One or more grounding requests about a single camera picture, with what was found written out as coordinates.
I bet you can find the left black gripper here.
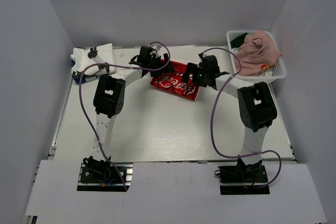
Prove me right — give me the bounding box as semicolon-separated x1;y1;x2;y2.
147;54;175;78

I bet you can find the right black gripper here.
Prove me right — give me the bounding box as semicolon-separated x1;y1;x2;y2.
181;62;209;88

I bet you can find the white red-print t-shirt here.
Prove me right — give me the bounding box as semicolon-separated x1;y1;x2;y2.
150;61;199;101

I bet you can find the dark green t-shirt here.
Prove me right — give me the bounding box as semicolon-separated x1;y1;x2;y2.
230;33;248;48

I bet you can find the pink t-shirt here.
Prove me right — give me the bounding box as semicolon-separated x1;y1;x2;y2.
234;30;281;77

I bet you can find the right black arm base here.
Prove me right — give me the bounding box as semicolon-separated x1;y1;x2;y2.
214;165;270;196

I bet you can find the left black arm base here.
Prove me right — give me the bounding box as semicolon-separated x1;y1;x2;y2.
77;164;133;193

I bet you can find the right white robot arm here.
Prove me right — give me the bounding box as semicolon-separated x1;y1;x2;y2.
181;55;277;182

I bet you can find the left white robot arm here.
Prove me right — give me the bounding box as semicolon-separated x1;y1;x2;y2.
93;41;173;164

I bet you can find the folded blue t-shirt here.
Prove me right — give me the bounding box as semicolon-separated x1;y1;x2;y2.
71;72;98;84

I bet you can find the folded white printed t-shirt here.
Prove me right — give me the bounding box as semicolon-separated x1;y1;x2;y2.
70;43;116;78

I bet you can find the white plastic basket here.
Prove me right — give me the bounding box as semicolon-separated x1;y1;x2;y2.
226;30;286;83

